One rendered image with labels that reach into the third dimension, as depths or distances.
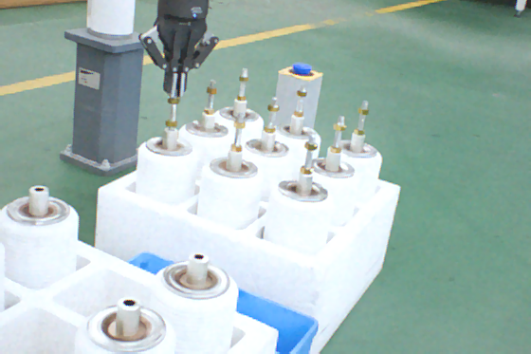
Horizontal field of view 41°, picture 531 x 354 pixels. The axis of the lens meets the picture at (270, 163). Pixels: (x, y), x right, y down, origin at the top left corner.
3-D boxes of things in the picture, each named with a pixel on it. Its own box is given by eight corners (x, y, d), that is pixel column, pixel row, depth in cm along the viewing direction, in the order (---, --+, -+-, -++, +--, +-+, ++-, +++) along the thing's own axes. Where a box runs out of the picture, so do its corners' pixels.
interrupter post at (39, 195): (24, 214, 88) (24, 189, 87) (38, 207, 90) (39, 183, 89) (38, 219, 87) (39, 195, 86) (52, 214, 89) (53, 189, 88)
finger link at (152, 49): (141, 30, 106) (164, 58, 110) (133, 39, 106) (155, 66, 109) (150, 35, 104) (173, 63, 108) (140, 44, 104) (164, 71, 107)
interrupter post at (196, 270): (180, 283, 79) (183, 256, 78) (192, 274, 81) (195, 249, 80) (198, 290, 78) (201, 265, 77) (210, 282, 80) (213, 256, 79)
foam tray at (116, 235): (91, 285, 120) (97, 188, 114) (209, 208, 154) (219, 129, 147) (302, 376, 106) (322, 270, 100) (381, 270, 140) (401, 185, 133)
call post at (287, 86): (256, 211, 156) (277, 72, 144) (270, 200, 162) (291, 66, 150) (285, 221, 153) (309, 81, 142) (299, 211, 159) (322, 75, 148)
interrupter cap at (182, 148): (179, 139, 120) (180, 135, 120) (200, 156, 114) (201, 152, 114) (137, 141, 116) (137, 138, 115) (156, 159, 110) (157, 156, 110)
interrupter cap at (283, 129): (292, 123, 136) (292, 120, 136) (323, 136, 132) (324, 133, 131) (265, 130, 130) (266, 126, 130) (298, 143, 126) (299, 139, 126)
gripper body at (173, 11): (170, -10, 100) (164, 56, 104) (222, -8, 105) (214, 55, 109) (147, -20, 106) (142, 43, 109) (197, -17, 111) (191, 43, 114)
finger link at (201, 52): (216, 35, 110) (190, 63, 109) (223, 43, 111) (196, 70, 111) (208, 30, 112) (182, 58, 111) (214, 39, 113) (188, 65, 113)
